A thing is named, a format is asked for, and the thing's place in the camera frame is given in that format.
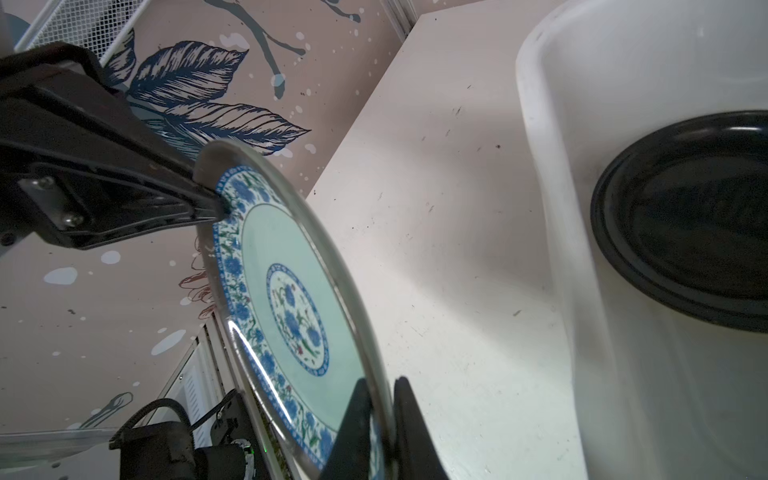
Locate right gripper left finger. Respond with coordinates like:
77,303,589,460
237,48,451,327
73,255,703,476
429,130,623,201
319,378,372,480

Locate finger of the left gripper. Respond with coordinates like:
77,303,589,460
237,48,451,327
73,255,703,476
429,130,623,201
17,89,229,250

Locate black round plate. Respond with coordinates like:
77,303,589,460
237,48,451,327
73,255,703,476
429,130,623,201
590,110,767,333

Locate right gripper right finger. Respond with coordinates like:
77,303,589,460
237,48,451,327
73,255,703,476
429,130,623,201
394,376,449,480

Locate teal patterned small plate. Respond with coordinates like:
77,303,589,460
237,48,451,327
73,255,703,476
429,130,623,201
193,140,396,479

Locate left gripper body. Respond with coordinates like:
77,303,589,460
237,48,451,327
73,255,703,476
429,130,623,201
1,42,116,252

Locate white wire mesh basket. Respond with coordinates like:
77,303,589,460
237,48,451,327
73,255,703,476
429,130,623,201
14,0,151,66

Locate white plastic bin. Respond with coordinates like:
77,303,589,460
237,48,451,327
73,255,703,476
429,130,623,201
516,1,767,479

